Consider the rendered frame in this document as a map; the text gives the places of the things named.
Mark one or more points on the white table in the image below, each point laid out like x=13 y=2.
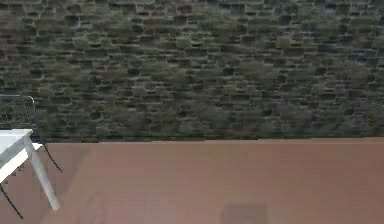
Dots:
x=13 y=140

